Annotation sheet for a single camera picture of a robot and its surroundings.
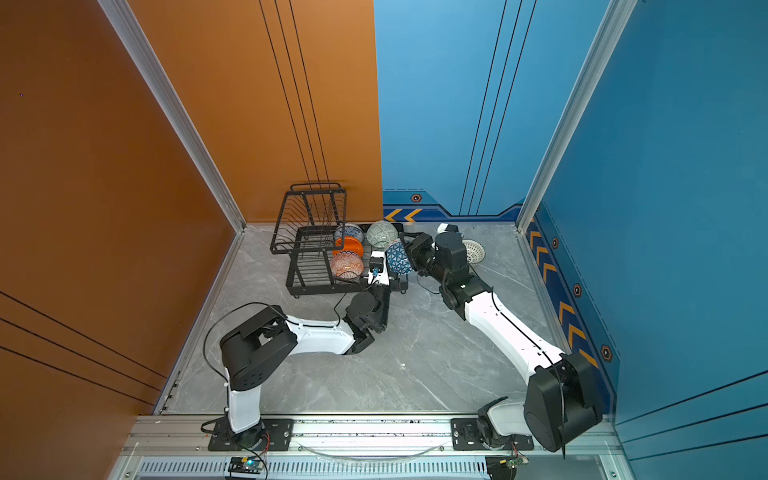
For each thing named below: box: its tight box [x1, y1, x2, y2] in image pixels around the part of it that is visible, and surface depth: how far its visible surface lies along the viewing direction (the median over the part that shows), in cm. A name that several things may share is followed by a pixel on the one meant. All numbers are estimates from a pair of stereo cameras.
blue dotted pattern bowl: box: [385, 242, 412, 275], surface depth 85 cm
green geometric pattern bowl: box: [366, 220, 399, 248], surface depth 114 cm
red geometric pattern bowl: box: [330, 250, 365, 280], surface depth 104 cm
